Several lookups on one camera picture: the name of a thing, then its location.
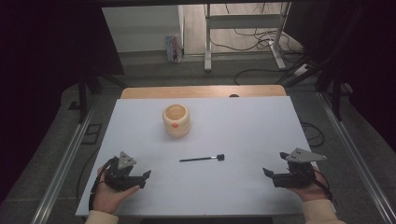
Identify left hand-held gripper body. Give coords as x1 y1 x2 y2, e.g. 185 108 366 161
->
104 151 147 191

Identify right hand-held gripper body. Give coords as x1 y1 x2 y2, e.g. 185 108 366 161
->
272 147 328 189

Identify black thin brush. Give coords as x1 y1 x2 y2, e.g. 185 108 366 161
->
178 153 226 163

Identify cream ceramic cup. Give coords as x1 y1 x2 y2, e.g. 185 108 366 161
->
162 104 191 139

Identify person's right hand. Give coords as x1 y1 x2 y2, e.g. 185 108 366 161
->
287 165 329 203

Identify person's left hand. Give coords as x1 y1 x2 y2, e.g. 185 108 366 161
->
92 164 141 216

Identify white table mat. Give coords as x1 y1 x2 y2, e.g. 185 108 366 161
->
75 95 338 217

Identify black metal stand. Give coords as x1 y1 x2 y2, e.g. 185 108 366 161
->
67 69 127 124
279 46 354 122

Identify white power strip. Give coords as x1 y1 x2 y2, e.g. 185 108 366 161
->
293 63 311 77

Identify wooden table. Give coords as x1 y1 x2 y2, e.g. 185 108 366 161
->
120 84 288 100

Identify dark curtain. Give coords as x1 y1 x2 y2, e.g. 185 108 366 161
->
0 0 126 203
282 0 396 153

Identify colourful printed box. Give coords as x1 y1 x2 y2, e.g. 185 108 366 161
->
164 34 184 64

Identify white metal stand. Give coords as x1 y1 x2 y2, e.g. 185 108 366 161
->
203 2 292 73

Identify white partition panel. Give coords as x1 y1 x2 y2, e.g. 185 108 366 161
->
101 4 186 54

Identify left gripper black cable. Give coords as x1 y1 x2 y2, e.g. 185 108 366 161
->
88 156 117 212

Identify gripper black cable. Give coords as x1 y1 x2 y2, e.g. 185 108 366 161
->
313 168 334 203
88 156 117 212

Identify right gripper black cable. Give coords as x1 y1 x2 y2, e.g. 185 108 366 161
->
313 168 334 203

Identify coiled black cable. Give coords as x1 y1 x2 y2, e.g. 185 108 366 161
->
300 120 326 148

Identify aluminium rail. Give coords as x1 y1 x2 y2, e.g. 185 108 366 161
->
30 98 98 224
317 91 396 224

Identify black floor cable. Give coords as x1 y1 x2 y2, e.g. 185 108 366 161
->
233 67 297 86

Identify tangled black floor cables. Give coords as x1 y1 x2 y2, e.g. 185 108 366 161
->
208 3 304 63

